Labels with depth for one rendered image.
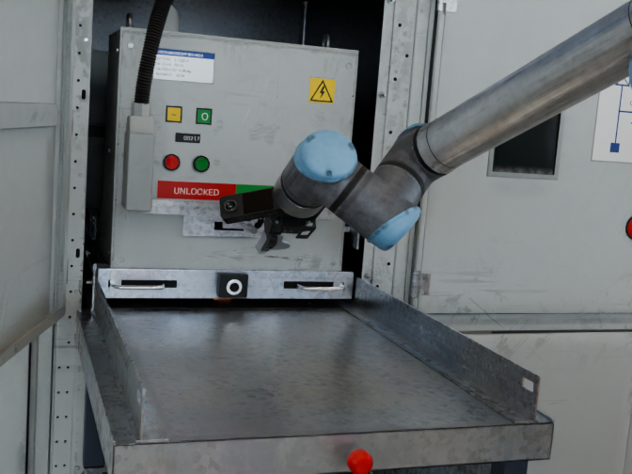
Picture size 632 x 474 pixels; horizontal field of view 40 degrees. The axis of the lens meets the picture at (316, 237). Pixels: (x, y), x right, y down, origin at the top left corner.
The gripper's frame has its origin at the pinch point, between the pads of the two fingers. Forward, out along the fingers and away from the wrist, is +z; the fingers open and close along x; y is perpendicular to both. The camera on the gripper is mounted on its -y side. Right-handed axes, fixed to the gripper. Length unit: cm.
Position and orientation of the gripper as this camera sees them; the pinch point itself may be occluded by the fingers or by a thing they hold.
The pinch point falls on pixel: (256, 236)
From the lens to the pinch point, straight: 167.4
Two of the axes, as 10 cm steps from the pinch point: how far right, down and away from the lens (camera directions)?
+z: -3.1, 3.6, 8.8
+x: -1.0, -9.3, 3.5
